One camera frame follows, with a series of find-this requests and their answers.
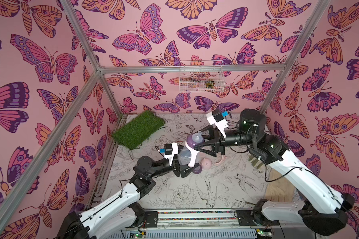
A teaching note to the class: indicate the clear baby bottle body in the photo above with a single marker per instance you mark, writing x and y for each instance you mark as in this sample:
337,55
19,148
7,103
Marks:
184,156

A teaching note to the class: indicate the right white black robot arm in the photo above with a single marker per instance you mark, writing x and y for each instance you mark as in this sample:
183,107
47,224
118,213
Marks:
324,210

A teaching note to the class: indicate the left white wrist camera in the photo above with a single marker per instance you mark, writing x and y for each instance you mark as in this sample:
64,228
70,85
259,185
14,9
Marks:
169,150

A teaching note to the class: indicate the white wire basket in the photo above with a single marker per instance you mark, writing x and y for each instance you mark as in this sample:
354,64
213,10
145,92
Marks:
201,79

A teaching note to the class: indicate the green artificial grass mat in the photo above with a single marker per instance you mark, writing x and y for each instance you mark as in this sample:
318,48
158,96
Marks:
139,129

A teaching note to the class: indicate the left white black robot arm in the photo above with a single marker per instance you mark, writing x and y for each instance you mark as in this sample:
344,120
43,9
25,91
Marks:
122,210

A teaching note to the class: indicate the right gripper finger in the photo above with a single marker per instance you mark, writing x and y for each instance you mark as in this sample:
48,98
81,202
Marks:
209,147
210,132

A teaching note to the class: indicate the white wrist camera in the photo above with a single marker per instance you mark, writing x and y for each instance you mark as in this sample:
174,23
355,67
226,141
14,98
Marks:
169,150
218,119

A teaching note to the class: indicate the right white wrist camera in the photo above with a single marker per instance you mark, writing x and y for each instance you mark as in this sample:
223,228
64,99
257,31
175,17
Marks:
218,119

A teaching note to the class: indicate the purple nipple collar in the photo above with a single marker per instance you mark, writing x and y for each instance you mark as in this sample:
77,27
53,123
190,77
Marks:
197,170
194,139

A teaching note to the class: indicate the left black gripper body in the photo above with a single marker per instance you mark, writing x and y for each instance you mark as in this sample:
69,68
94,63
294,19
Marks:
159,169

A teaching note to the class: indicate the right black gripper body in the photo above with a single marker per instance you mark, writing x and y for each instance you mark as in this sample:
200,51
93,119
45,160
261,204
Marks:
220,143

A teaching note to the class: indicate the beige work glove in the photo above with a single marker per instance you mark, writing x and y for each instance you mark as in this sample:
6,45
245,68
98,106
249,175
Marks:
257,164

